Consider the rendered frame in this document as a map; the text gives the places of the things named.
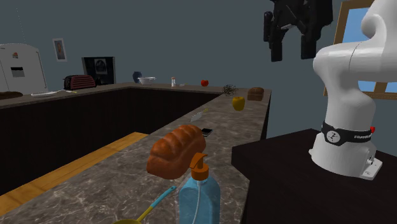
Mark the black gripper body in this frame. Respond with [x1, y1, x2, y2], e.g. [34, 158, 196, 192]
[270, 0, 334, 32]

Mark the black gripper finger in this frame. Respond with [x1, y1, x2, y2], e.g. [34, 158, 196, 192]
[263, 11, 285, 63]
[296, 20, 318, 60]

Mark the wooden framed window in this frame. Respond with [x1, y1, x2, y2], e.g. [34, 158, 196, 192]
[323, 0, 397, 101]

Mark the small brown bread loaf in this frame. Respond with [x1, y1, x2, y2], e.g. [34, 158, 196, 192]
[247, 87, 265, 102]

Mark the yellow apple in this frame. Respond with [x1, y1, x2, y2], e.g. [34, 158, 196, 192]
[232, 95, 246, 112]

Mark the white bowl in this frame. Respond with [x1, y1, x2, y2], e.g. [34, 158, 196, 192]
[137, 76, 157, 86]

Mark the dark robot stand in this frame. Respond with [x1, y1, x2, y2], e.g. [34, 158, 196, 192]
[230, 127, 397, 224]

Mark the large brown bread loaf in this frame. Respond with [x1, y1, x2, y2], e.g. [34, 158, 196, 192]
[146, 124, 207, 181]

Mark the blue soap dispenser orange pump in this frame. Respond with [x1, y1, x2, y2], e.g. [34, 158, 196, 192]
[178, 152, 221, 224]

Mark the black microwave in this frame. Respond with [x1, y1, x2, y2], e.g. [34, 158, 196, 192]
[81, 56, 117, 87]

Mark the red toaster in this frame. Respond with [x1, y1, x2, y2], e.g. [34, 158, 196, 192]
[63, 74, 97, 91]

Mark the white plate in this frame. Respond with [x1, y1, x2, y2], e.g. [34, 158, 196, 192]
[31, 90, 59, 98]

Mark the white refrigerator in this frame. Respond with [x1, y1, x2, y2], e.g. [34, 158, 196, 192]
[0, 43, 49, 95]

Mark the dark brown round loaf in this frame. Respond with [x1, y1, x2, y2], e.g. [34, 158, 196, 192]
[0, 91, 24, 101]

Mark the dark wire scrubber ball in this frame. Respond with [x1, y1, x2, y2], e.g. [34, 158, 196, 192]
[221, 84, 239, 97]

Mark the silver knife yellow handle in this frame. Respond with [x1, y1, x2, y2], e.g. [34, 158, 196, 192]
[190, 107, 209, 123]

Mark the yellow ladle blue handle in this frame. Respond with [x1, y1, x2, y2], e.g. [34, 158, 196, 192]
[111, 185, 178, 224]

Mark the framed wall picture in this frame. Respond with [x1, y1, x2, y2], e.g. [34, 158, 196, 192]
[52, 38, 68, 62]

